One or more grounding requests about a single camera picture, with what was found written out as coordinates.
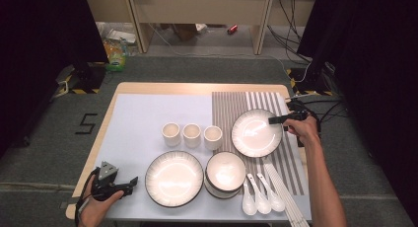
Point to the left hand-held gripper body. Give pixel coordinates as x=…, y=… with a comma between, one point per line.
x=102, y=187

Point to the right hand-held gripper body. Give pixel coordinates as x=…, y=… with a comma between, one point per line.
x=299, y=116

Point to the white dark-rimmed plate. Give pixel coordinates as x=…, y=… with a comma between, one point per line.
x=254, y=135
x=174, y=179

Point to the bundle of white chopsticks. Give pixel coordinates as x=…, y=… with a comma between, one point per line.
x=284, y=192

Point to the white ceramic spoon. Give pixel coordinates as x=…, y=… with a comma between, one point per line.
x=276, y=204
x=249, y=205
x=263, y=205

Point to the person's right hand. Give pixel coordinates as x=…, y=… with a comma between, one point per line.
x=305, y=130

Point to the person's left hand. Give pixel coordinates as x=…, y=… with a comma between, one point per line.
x=97, y=210

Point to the black stand base hazard tape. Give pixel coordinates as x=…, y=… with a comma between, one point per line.
x=312, y=84
x=87, y=79

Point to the pale blue table sheet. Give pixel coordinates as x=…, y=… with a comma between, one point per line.
x=138, y=128

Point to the grey striped placemat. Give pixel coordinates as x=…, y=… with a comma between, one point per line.
x=225, y=115

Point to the white ceramic cup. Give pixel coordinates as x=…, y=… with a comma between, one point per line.
x=192, y=134
x=213, y=136
x=171, y=133

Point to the black curtain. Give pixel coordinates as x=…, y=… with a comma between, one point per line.
x=39, y=56
x=378, y=72

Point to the red can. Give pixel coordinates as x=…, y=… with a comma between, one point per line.
x=232, y=29

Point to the white crumpled paper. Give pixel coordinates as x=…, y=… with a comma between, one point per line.
x=201, y=28

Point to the green yellow snack bag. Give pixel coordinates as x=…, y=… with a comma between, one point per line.
x=115, y=59

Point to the brown cardboard box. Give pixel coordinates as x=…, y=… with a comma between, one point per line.
x=184, y=32

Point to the beige wooden desk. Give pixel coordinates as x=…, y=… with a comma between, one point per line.
x=197, y=6

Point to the white plastic bag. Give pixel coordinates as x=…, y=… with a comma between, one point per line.
x=121, y=35

